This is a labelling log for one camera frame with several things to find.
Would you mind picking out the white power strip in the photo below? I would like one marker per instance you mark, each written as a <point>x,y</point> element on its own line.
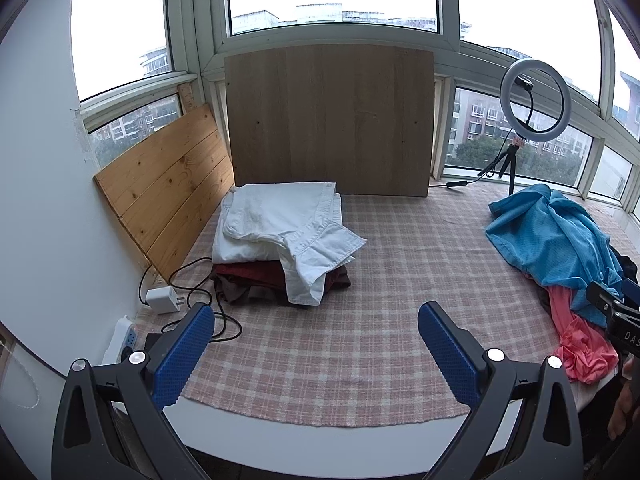
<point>120,340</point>

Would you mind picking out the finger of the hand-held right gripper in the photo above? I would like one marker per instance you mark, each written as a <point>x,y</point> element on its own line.
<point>600,294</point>

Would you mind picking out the black garment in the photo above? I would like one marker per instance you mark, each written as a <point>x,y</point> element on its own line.
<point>627,265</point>

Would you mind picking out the large wood panel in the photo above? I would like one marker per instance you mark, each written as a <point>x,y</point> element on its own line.
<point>325,120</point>

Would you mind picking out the black inline remote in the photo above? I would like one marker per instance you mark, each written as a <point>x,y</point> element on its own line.
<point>456,183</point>

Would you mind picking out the black phone clamp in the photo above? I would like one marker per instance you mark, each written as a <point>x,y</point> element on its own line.
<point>523,82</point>

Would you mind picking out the white shirt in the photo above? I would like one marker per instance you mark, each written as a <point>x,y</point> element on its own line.
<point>270,220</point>

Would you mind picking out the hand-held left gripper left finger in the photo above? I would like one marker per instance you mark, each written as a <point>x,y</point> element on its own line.
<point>185,350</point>

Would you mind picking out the pink garment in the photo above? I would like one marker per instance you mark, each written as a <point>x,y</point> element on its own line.
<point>580,345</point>

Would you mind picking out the white window frame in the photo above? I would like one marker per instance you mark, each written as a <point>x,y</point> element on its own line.
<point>197,10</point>

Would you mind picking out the person's right hand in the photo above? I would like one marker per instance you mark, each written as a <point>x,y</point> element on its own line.
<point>625,400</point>

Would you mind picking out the dark red garment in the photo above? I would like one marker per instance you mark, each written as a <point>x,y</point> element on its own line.
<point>250,272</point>

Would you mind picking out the pink plaid mat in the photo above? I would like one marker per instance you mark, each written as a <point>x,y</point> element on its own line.
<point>375,310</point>

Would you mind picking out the black power adapter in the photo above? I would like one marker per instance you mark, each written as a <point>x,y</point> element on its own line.
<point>155,342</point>

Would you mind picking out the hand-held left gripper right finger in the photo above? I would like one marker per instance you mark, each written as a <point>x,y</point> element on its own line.
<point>445,345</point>

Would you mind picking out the blue striped jacket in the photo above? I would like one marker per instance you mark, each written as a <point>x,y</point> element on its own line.
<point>545,240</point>

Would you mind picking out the pine wood board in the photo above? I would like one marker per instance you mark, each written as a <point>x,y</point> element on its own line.
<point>165,185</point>

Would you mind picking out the wooden slat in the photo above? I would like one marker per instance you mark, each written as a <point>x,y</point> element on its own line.
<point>186,100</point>

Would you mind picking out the brown garment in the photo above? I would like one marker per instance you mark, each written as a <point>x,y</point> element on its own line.
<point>240,294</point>

